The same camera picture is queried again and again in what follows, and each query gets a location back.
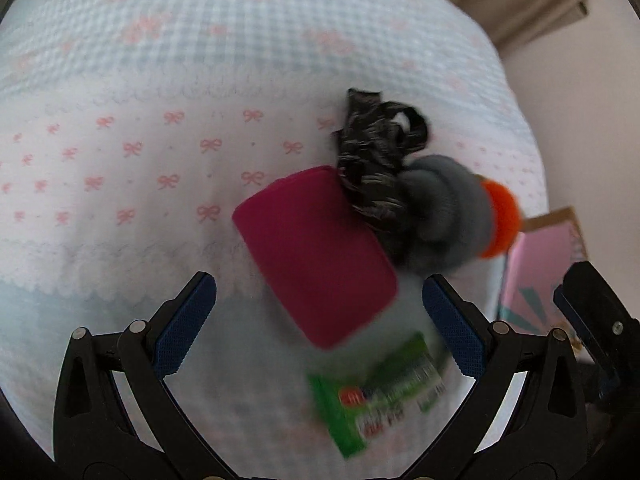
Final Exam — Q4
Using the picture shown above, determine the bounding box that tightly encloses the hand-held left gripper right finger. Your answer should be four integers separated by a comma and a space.
400, 274, 589, 480

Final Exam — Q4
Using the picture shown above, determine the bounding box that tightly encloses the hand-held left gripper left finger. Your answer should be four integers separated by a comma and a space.
52, 271, 236, 480

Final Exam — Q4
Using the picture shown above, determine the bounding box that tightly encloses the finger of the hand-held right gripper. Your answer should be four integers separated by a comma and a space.
552, 260, 640, 387

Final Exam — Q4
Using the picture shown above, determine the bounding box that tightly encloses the green tissue packet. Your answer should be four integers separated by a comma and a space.
307, 332, 449, 460

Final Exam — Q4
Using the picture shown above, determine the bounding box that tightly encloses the magenta cloth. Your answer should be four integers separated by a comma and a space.
232, 165, 399, 351

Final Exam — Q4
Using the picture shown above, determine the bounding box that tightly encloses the pink cardboard box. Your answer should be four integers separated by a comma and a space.
499, 205, 592, 358

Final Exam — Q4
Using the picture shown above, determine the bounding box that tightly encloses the grey fuzzy sock roll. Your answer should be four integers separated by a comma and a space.
395, 154, 496, 275

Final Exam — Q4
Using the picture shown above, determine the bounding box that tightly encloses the orange pom-pom ball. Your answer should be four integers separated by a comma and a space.
475, 175, 525, 260

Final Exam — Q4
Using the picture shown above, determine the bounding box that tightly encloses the black speckled fabric strip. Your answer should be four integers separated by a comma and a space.
332, 88, 432, 256

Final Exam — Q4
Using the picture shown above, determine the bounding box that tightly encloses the bow print bed sheet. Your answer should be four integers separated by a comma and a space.
0, 0, 551, 480

